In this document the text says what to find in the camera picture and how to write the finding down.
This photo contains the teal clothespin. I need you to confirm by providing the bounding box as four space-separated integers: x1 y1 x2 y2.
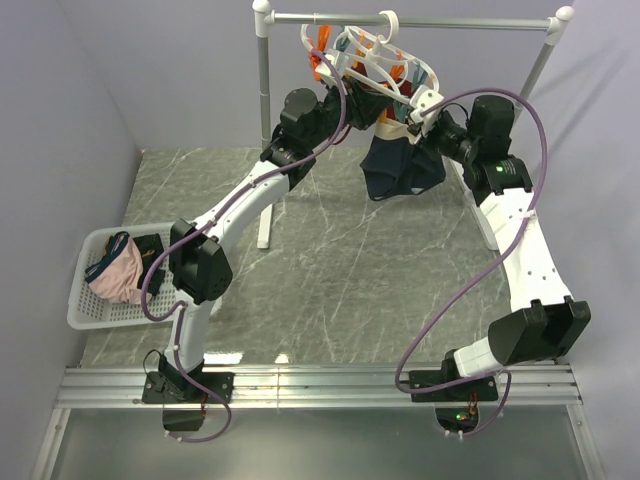
393 101 408 123
410 66 430 96

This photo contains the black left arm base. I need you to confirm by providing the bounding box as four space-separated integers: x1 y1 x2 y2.
141 366 234 433

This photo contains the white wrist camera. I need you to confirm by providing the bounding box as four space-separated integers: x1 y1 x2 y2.
408 85 444 136
310 48 351 87

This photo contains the orange clothespin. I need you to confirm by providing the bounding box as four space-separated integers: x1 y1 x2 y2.
309 25 331 69

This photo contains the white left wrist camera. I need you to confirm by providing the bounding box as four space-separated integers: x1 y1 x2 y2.
310 48 351 87

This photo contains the silver clothes rack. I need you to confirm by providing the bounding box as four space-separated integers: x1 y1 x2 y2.
250 0 575 251

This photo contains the white plastic clip hanger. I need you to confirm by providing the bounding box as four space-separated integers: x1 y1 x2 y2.
300 10 440 106

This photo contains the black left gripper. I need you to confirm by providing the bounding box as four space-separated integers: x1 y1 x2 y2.
306 77 394 151

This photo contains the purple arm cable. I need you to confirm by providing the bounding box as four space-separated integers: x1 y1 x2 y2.
140 52 351 443
395 87 548 437

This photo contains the dark red lace bra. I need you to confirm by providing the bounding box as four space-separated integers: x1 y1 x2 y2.
364 81 411 122

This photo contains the aluminium mounting rail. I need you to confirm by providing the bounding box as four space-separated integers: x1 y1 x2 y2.
33 364 605 479

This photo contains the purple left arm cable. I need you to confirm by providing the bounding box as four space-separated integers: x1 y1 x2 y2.
140 52 351 443

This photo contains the pink underwear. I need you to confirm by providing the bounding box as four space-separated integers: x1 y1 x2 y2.
85 231 152 305

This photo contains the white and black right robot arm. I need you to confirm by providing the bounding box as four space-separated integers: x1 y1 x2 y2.
395 90 591 400

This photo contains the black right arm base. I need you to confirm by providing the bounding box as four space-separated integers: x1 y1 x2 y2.
401 370 499 437

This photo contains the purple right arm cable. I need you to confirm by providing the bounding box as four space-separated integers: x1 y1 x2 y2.
395 87 548 437

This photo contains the white perforated plastic basket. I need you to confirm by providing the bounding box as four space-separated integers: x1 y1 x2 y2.
67 222 172 330

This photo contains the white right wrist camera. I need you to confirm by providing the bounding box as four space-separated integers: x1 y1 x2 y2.
408 85 444 136

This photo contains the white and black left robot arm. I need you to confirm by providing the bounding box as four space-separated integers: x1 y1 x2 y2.
158 79 393 402

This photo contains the black lace underwear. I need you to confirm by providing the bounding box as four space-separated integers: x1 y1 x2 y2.
133 234 166 296

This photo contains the navy blue underwear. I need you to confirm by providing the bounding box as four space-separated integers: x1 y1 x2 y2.
360 120 446 201

